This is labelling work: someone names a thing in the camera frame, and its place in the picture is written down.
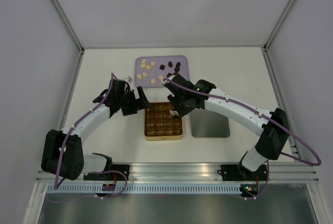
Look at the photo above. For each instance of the gold chocolate box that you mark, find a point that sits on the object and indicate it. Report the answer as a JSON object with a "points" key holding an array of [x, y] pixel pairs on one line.
{"points": [[159, 125]]}

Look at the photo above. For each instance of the right aluminium frame post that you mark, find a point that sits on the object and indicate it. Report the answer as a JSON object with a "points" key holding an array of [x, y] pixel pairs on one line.
{"points": [[281, 19]]}

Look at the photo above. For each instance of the aluminium frame post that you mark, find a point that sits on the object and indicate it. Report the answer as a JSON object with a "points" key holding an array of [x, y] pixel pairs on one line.
{"points": [[68, 26], [281, 19]]}

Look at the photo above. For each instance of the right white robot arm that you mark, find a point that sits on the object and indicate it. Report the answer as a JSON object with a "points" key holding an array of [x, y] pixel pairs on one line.
{"points": [[271, 127]]}

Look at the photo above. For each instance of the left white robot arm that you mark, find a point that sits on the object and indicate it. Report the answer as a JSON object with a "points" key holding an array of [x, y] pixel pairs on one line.
{"points": [[63, 154]]}

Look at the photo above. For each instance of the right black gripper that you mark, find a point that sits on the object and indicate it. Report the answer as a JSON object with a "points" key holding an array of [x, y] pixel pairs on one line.
{"points": [[181, 112]]}

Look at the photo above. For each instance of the left aluminium frame post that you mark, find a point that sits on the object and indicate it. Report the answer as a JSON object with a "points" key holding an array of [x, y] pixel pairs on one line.
{"points": [[68, 26]]}

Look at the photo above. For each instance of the silver tin lid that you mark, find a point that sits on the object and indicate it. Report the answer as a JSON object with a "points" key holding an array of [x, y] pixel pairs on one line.
{"points": [[208, 124]]}

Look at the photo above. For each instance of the white slotted cable duct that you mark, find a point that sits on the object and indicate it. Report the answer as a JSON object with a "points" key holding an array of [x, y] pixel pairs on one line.
{"points": [[149, 188]]}

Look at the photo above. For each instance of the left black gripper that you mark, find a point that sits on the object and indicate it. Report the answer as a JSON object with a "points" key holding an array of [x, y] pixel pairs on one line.
{"points": [[143, 104]]}

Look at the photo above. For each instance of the aluminium mounting rail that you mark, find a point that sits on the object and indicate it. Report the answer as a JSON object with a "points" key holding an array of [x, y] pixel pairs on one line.
{"points": [[293, 172]]}

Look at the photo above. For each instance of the purple plastic tray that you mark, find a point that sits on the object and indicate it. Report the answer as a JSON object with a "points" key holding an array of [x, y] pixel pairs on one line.
{"points": [[154, 72]]}

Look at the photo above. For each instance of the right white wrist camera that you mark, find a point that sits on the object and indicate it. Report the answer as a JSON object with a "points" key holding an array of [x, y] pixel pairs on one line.
{"points": [[165, 81]]}

